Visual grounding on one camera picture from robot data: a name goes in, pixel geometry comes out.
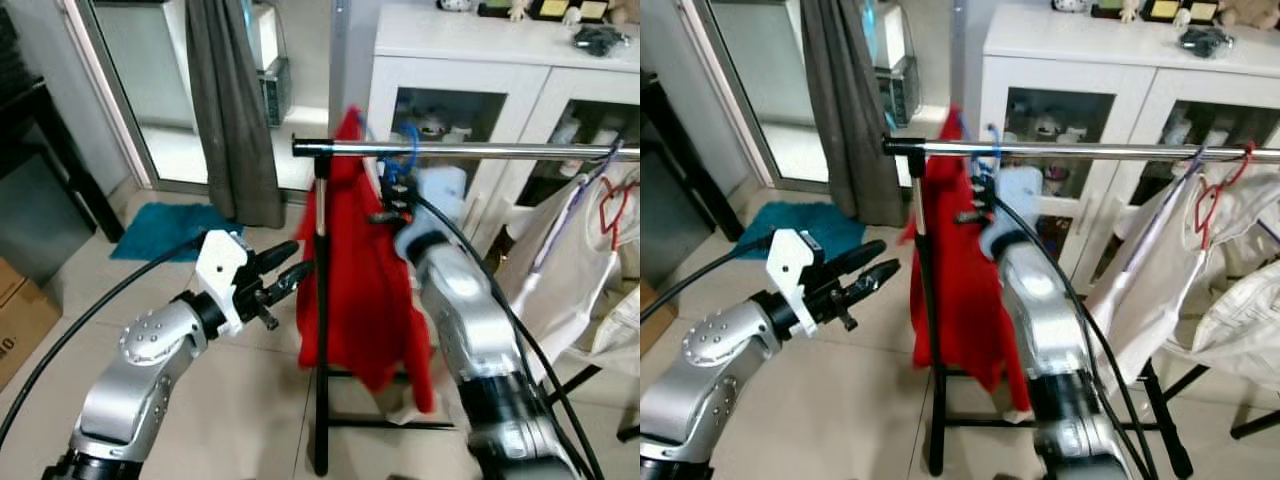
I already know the white glass-door cabinet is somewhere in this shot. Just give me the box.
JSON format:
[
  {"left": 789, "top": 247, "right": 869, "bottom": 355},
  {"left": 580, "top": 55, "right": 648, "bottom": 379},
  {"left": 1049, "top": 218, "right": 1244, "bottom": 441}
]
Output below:
[
  {"left": 365, "top": 3, "right": 641, "bottom": 291},
  {"left": 975, "top": 5, "right": 1280, "bottom": 291}
]

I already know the cream white hanging garment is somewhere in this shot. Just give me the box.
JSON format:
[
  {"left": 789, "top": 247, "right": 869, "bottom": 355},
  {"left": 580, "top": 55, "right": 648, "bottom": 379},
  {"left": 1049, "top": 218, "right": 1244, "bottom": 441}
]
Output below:
[
  {"left": 1085, "top": 165, "right": 1216, "bottom": 391},
  {"left": 497, "top": 172, "right": 626, "bottom": 386}
]

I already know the black desk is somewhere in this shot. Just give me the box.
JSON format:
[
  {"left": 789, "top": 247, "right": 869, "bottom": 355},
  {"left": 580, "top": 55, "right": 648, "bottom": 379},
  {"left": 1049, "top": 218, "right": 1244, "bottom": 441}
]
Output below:
[
  {"left": 640, "top": 75, "right": 721, "bottom": 251},
  {"left": 0, "top": 75, "right": 126, "bottom": 246}
]

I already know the white printed garment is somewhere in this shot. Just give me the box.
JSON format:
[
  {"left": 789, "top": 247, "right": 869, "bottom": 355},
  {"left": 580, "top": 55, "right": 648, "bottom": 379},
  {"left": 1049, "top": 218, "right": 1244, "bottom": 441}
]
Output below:
[
  {"left": 1165, "top": 258, "right": 1280, "bottom": 393},
  {"left": 575, "top": 285, "right": 641, "bottom": 376}
]

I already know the dark grey curtain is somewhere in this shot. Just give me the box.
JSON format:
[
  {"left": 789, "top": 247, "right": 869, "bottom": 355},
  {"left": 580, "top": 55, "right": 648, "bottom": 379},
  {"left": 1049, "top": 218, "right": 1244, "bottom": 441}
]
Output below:
[
  {"left": 185, "top": 0, "right": 288, "bottom": 229},
  {"left": 800, "top": 0, "right": 906, "bottom": 229}
]

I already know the brown cardboard box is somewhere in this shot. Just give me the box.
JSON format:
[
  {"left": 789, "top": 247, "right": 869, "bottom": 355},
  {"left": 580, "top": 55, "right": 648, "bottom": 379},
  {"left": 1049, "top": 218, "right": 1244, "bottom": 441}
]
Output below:
[
  {"left": 640, "top": 282, "right": 666, "bottom": 351},
  {"left": 0, "top": 258, "right": 63, "bottom": 391}
]

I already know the red clothes hanger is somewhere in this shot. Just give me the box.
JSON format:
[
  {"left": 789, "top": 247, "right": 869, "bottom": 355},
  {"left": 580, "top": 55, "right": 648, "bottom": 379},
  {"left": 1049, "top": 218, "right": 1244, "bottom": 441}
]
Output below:
[
  {"left": 1193, "top": 143, "right": 1256, "bottom": 251},
  {"left": 598, "top": 178, "right": 641, "bottom": 251}
]

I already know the purple-blue clothes hanger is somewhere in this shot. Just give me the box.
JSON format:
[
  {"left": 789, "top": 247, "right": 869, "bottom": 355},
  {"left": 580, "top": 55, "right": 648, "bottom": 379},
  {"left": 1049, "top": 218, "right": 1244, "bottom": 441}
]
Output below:
[
  {"left": 535, "top": 143, "right": 626, "bottom": 276},
  {"left": 1128, "top": 145, "right": 1206, "bottom": 266}
]

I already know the red shirt white lettering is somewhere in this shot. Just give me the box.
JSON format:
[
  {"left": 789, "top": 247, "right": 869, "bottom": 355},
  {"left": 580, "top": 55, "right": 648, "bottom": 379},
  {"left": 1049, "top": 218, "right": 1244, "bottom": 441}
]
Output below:
[
  {"left": 295, "top": 105, "right": 438, "bottom": 416},
  {"left": 897, "top": 105, "right": 1031, "bottom": 413}
]

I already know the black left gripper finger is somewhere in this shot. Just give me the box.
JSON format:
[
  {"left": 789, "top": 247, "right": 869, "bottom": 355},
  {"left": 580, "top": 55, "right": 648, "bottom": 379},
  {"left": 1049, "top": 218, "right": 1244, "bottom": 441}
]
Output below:
[
  {"left": 823, "top": 236, "right": 890, "bottom": 279},
  {"left": 262, "top": 258, "right": 318, "bottom": 301},
  {"left": 248, "top": 238, "right": 303, "bottom": 278},
  {"left": 841, "top": 258, "right": 902, "bottom": 303}
]

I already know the teal floor mat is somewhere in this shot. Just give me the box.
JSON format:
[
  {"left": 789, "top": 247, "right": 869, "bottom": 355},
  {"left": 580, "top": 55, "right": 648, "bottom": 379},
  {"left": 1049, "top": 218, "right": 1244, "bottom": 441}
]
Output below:
[
  {"left": 110, "top": 203, "right": 241, "bottom": 263},
  {"left": 733, "top": 202, "right": 866, "bottom": 261}
]

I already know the metal clothes rack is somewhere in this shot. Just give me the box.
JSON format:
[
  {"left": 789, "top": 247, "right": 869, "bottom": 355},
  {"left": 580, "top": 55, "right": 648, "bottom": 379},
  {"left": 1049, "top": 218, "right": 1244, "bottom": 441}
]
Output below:
[
  {"left": 290, "top": 138, "right": 641, "bottom": 479},
  {"left": 882, "top": 138, "right": 1280, "bottom": 479}
]

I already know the grey outdoor appliance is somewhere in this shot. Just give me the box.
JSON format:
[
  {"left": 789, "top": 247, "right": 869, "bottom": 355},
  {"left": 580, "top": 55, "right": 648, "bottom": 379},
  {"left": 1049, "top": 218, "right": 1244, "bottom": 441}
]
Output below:
[
  {"left": 255, "top": 0, "right": 293, "bottom": 129},
  {"left": 875, "top": 0, "right": 921, "bottom": 129}
]

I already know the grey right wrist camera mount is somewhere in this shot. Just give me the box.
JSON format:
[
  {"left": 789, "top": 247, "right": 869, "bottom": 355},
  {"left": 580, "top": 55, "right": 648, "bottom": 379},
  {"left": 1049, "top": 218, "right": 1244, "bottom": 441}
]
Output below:
[
  {"left": 995, "top": 165, "right": 1046, "bottom": 236},
  {"left": 415, "top": 165, "right": 469, "bottom": 236}
]

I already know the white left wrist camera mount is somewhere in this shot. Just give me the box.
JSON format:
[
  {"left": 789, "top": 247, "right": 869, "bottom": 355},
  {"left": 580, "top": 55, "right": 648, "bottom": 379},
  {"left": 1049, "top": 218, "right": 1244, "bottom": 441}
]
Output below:
[
  {"left": 765, "top": 228, "right": 826, "bottom": 336},
  {"left": 195, "top": 230, "right": 251, "bottom": 336}
]

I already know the blue wire clothes hanger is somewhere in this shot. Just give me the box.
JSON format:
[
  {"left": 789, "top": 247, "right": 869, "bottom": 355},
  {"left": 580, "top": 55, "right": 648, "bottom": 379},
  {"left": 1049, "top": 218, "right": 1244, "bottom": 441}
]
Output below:
[
  {"left": 385, "top": 120, "right": 423, "bottom": 186},
  {"left": 975, "top": 122, "right": 1004, "bottom": 181}
]

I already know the glass door metal frame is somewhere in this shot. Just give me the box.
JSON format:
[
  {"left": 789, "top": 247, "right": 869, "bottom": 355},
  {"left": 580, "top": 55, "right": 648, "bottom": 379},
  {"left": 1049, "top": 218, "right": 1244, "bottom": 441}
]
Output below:
[
  {"left": 680, "top": 0, "right": 961, "bottom": 191},
  {"left": 60, "top": 0, "right": 336, "bottom": 196}
]

